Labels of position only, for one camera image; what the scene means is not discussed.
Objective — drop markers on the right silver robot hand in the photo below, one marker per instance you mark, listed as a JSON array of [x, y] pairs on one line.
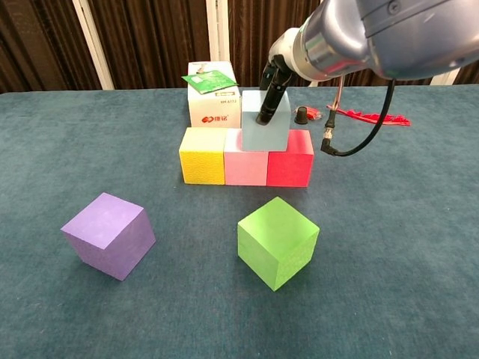
[[282, 48]]

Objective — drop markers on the light blue foam cube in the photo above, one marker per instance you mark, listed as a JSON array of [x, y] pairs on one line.
[[265, 136]]

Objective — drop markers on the red foam cube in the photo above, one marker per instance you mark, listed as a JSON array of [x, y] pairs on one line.
[[290, 170]]

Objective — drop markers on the pink foam cube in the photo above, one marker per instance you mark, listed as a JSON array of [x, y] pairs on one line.
[[245, 170]]

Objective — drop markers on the yellow foam cube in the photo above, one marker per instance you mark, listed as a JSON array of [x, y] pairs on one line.
[[204, 168]]

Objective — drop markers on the green foam cube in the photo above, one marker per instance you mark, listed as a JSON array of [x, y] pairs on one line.
[[277, 243]]

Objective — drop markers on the purple foam cube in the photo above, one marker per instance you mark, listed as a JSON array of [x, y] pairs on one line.
[[108, 235]]

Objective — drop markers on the right purple-grey robot arm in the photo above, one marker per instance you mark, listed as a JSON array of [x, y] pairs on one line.
[[374, 33]]

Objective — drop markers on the small black cap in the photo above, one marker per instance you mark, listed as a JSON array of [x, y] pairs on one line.
[[301, 115]]

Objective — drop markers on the red candy wrapper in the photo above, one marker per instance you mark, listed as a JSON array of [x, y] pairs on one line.
[[315, 113]]

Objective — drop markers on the green sachet packet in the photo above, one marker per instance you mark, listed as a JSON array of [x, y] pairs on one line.
[[207, 82]]

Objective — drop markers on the white cardboard box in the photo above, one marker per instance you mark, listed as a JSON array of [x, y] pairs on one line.
[[213, 110]]

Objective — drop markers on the red feather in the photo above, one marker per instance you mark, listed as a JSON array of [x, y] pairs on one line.
[[366, 116]]

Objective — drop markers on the teal felt table cover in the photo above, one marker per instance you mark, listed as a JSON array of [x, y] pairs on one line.
[[187, 318]]

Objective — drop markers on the white metal frame post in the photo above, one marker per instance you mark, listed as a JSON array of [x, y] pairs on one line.
[[445, 78], [93, 45], [313, 83], [217, 30]]

